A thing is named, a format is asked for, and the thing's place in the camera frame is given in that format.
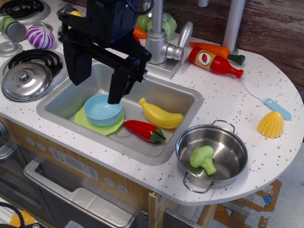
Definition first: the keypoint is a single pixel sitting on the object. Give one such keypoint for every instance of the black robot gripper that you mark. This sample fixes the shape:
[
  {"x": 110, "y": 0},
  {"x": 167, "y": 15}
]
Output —
[{"x": 107, "y": 36}]

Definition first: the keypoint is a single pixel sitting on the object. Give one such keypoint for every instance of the green toy broccoli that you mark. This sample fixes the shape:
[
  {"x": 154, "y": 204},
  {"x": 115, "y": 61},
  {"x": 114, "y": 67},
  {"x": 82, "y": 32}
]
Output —
[{"x": 203, "y": 157}]

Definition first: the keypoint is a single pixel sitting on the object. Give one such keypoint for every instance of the stainless steel pan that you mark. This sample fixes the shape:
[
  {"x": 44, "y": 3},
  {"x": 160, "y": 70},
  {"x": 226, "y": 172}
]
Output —
[{"x": 230, "y": 157}]

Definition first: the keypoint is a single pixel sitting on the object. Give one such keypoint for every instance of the front left stove burner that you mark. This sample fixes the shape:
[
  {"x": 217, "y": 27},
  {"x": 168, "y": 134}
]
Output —
[{"x": 53, "y": 60}]

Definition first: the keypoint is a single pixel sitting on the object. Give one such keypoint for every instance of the light blue plastic bowl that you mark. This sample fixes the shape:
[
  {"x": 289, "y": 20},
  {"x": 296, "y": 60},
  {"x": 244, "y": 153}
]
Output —
[{"x": 100, "y": 113}]

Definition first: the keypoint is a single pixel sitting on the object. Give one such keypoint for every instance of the red white toy radish slice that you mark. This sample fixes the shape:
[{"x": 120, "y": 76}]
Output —
[{"x": 136, "y": 38}]

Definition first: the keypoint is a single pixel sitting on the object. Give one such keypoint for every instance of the green plastic plate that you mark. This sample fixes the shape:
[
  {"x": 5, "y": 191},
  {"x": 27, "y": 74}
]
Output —
[{"x": 81, "y": 119}]

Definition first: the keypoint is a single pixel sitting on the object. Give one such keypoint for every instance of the small orange toy carrot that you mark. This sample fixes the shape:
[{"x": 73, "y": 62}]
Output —
[{"x": 139, "y": 33}]

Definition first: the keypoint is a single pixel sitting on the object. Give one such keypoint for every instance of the yellow toy bell pepper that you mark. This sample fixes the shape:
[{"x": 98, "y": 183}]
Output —
[{"x": 75, "y": 20}]

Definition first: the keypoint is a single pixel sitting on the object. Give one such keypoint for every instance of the green toy apple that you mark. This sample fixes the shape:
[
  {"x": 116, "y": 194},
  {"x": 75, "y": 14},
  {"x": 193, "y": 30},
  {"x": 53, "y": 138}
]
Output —
[{"x": 144, "y": 22}]

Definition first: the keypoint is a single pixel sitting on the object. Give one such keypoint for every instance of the silver toy faucet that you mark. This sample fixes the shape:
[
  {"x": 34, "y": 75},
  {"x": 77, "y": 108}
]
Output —
[{"x": 166, "y": 57}]

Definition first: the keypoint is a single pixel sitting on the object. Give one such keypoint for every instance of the purple white toy onion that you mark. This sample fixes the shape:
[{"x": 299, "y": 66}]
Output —
[{"x": 40, "y": 37}]

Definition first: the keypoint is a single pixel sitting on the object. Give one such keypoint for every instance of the silver stove knob rear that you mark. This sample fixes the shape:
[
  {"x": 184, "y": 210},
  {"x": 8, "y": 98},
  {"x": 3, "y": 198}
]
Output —
[{"x": 63, "y": 12}]

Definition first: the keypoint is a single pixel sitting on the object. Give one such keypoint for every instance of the silver stove knob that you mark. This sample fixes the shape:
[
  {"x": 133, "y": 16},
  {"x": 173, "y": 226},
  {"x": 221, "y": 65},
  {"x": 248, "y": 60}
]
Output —
[
  {"x": 63, "y": 12},
  {"x": 10, "y": 49}
]

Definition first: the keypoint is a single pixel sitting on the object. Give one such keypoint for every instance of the silver sink basin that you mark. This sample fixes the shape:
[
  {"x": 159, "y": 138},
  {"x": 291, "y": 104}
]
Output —
[{"x": 67, "y": 99}]

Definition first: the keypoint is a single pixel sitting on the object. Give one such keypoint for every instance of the stainless steel pot lid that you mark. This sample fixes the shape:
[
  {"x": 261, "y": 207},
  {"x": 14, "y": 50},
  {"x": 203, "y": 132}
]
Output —
[{"x": 26, "y": 82}]

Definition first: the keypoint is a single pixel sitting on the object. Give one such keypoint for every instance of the red toy chili pepper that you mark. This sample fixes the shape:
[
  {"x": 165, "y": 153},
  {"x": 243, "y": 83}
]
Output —
[{"x": 146, "y": 131}]

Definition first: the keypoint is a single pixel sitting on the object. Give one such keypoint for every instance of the green toy cabbage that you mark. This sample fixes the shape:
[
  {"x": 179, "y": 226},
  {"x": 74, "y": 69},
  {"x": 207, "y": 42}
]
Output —
[{"x": 169, "y": 24}]

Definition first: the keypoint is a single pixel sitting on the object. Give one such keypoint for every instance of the yellow toy banana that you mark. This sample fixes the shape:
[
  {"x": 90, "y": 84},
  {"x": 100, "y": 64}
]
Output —
[{"x": 159, "y": 116}]

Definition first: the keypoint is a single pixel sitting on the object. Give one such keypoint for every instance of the back left stove burner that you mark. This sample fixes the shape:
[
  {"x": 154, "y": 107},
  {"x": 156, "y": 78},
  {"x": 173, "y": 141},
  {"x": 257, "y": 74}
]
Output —
[{"x": 27, "y": 12}]

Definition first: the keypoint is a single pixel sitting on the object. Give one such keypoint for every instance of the green labelled toy can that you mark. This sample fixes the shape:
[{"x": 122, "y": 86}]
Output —
[{"x": 12, "y": 29}]

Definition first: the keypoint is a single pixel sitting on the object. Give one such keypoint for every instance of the red toy ketchup bottle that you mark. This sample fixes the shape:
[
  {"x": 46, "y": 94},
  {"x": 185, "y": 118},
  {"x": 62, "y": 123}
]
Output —
[{"x": 213, "y": 63}]

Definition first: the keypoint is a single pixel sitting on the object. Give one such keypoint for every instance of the silver vertical pole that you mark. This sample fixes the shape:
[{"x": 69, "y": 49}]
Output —
[{"x": 233, "y": 24}]

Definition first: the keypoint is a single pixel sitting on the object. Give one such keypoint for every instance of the yellow toy corn half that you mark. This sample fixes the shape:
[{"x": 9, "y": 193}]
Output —
[{"x": 271, "y": 125}]

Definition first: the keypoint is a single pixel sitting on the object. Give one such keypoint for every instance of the silver oven door handle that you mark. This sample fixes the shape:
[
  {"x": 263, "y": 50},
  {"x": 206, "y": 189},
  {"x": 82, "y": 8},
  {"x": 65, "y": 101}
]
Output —
[{"x": 69, "y": 203}]

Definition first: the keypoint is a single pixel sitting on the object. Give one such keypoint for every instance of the white toy knife blue handle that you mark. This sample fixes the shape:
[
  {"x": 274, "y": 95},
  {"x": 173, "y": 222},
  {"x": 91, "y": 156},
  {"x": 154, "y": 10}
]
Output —
[{"x": 267, "y": 101}]

